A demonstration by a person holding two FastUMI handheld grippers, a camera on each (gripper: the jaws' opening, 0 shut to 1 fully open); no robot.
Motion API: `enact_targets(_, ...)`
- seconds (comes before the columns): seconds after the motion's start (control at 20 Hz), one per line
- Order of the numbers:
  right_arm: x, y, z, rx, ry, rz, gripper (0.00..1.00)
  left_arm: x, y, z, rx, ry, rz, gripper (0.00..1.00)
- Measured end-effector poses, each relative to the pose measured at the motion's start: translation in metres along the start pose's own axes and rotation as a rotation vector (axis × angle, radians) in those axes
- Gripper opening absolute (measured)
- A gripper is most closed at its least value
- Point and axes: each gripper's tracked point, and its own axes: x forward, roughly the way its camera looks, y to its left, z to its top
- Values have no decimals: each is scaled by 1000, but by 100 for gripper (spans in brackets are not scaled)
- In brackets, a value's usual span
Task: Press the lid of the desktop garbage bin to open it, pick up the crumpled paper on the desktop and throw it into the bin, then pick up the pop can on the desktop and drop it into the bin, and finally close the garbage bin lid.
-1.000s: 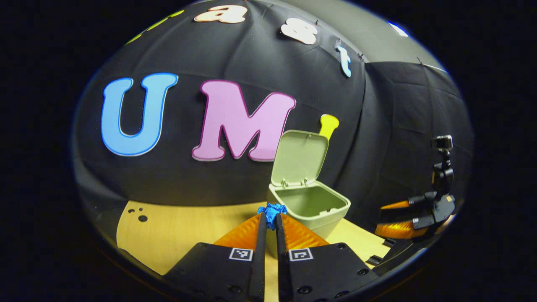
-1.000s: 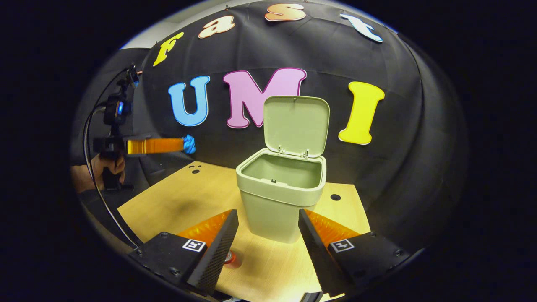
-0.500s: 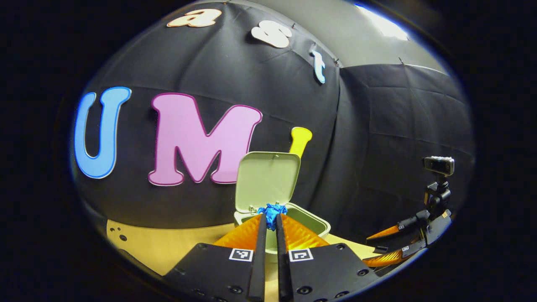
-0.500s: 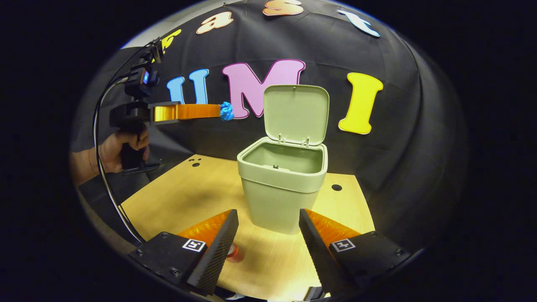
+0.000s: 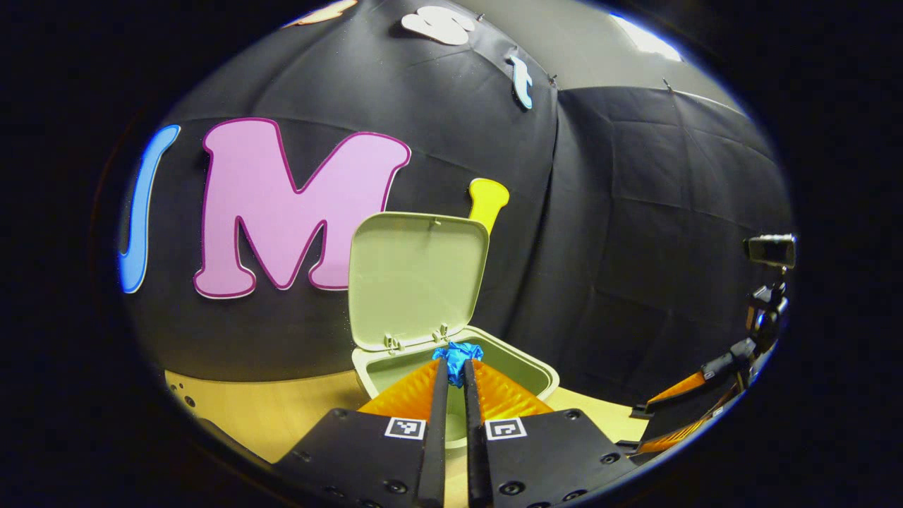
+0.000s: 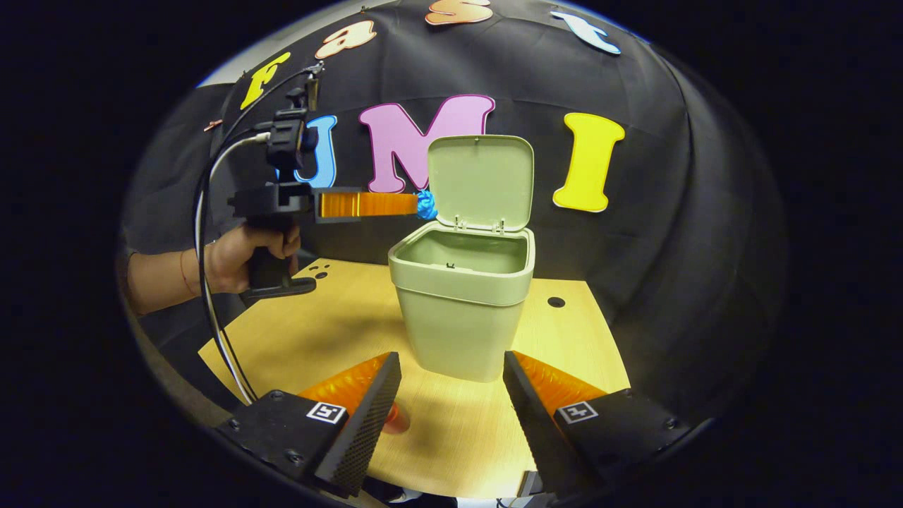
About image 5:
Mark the blue paper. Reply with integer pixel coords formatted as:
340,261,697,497
432,342,485,387

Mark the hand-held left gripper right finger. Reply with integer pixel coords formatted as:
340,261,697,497
462,359,639,508

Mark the wooden desktop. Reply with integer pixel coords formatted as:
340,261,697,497
164,367,650,508

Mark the green desktop garbage bin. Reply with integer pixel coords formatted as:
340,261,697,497
348,212,561,449

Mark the black backdrop cloth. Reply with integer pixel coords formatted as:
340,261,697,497
116,0,794,406

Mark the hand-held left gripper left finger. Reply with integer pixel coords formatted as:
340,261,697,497
272,358,451,508

